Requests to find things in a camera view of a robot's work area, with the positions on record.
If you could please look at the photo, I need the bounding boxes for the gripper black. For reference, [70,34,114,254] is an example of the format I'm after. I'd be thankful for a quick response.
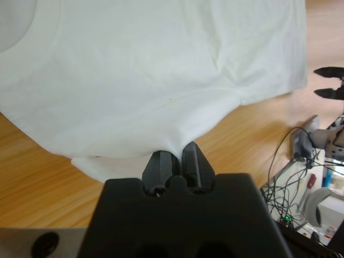
[313,67,344,103]

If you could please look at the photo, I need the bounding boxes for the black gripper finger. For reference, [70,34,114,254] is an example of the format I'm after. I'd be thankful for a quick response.
[179,141,216,194]
[141,150,181,188]

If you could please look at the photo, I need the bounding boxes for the white t-shirt with black logo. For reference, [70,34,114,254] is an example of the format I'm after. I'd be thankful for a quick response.
[0,0,309,187]

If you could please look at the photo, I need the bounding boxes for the small blue object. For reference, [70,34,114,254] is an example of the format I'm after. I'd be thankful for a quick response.
[321,168,333,187]

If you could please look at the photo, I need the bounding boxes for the device with green light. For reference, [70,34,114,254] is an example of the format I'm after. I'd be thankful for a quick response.
[279,214,294,229]

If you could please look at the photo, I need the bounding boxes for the grey curved headset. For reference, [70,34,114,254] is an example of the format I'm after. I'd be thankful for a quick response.
[298,187,334,229]

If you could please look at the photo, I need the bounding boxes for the arm grey base plate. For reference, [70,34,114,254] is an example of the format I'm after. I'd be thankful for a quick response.
[289,114,321,159]

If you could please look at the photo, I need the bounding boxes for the long looping black cable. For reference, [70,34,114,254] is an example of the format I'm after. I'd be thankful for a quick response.
[268,126,317,216]

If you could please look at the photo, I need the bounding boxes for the tangled black cable bundle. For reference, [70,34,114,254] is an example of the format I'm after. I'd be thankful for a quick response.
[259,158,344,234]

